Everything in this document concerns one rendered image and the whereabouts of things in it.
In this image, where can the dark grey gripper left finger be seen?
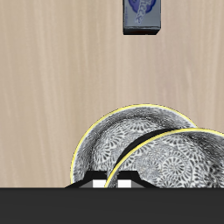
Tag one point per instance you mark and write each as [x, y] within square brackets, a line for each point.
[94, 176]

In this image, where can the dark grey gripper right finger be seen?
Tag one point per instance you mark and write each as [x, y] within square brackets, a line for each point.
[129, 176]

